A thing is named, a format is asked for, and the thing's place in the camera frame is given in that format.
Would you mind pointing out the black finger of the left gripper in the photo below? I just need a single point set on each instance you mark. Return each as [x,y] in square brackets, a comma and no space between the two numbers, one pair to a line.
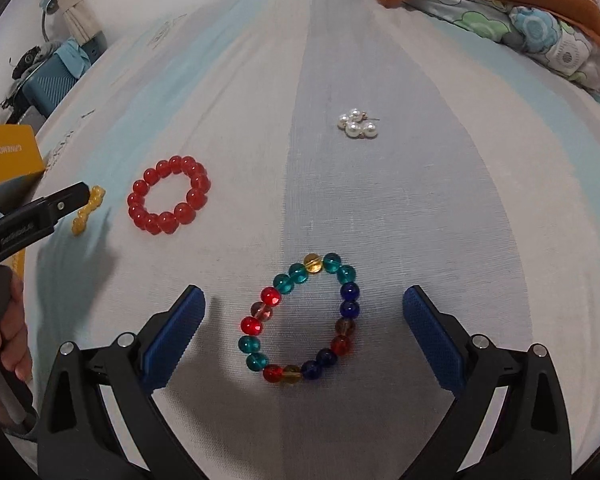
[38,219]

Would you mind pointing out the floral quilt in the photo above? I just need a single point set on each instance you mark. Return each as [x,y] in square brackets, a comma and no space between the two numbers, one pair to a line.
[550,41]

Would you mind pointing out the teal suitcase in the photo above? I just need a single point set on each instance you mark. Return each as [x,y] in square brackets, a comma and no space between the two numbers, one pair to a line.
[51,81]

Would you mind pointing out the striped bed sheet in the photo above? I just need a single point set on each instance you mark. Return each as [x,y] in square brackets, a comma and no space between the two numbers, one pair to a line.
[214,135]

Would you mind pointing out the light blue cloth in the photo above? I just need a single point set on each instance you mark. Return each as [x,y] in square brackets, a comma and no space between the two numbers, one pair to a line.
[74,58]

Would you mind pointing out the sky print cardboard box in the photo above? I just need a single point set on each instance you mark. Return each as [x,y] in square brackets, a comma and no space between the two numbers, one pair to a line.
[17,192]

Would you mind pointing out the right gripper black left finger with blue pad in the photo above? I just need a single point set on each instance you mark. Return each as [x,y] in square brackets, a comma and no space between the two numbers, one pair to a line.
[76,439]

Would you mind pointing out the blue desk lamp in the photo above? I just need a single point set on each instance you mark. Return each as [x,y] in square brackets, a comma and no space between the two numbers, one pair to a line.
[48,8]

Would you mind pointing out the yellow box flap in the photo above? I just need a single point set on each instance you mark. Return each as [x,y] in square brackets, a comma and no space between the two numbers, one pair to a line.
[19,153]

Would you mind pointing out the person's left hand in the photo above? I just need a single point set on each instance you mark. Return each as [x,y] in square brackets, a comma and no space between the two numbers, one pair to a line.
[15,352]

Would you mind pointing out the white pearl earrings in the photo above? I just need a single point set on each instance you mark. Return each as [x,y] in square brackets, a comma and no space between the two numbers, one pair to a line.
[357,124]

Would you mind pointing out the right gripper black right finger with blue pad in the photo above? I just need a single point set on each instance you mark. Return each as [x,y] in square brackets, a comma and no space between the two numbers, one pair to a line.
[531,438]

